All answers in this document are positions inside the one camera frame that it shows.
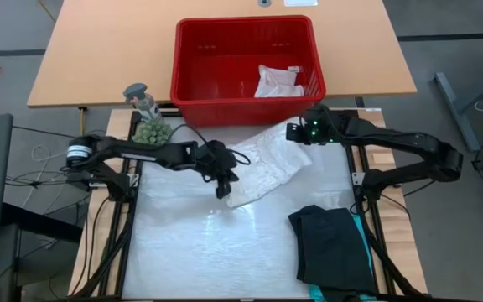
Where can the teal garment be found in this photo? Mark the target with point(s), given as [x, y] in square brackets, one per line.
[365, 243]

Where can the clear spray bottle grey head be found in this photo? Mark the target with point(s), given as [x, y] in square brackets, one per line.
[136, 90]

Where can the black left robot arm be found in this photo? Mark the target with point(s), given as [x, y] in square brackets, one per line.
[132, 151]

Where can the black aluminium table frame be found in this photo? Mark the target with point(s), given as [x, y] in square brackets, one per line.
[127, 235]

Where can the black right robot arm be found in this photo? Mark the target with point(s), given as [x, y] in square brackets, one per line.
[405, 142]

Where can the small pinkish white garment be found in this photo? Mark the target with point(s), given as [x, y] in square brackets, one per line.
[277, 84]

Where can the green potted succulent plant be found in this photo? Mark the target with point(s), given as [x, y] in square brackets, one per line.
[153, 133]

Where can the black jacket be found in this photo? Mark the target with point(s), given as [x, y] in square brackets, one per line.
[333, 251]

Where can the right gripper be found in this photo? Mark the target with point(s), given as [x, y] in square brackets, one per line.
[323, 126]

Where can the red plastic laundry bin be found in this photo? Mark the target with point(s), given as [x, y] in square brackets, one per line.
[216, 33]

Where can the white desk socket plate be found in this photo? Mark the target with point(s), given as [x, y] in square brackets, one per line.
[300, 2]

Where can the orange wooden desk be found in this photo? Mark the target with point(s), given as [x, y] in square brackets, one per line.
[99, 50]

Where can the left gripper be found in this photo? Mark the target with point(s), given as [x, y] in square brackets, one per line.
[214, 159]

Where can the grey metal desk leg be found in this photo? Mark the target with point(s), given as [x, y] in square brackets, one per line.
[455, 109]

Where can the small white label tag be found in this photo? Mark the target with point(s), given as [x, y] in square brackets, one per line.
[294, 69]

